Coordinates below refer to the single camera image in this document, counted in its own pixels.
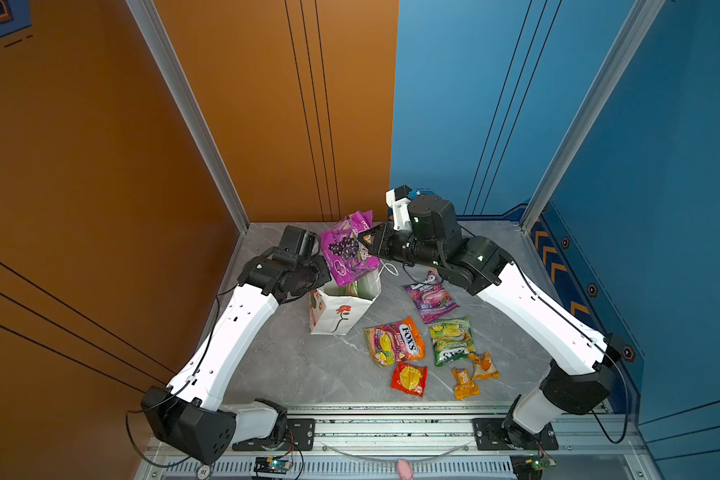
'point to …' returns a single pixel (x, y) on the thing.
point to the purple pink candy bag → (430, 298)
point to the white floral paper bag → (338, 310)
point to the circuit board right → (531, 466)
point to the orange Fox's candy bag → (395, 342)
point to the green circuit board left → (271, 465)
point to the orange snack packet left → (464, 386)
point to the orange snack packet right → (484, 367)
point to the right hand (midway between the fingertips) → (353, 237)
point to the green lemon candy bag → (452, 339)
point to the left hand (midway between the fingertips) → (327, 270)
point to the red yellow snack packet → (410, 378)
